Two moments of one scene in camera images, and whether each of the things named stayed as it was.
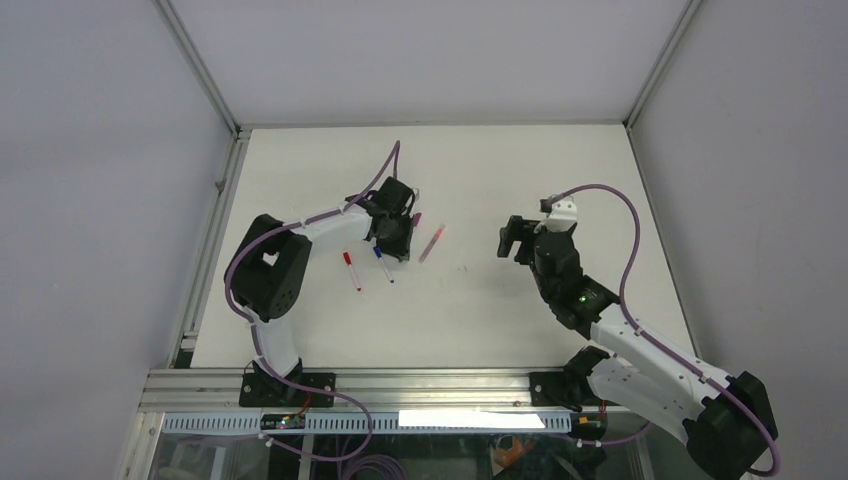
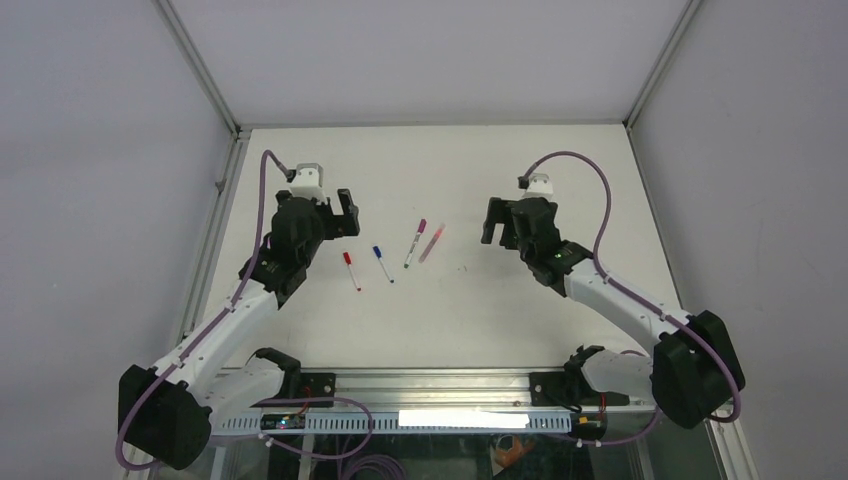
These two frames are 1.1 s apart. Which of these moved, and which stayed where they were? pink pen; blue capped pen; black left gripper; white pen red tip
Moved: black left gripper
Stayed: blue capped pen; pink pen; white pen red tip
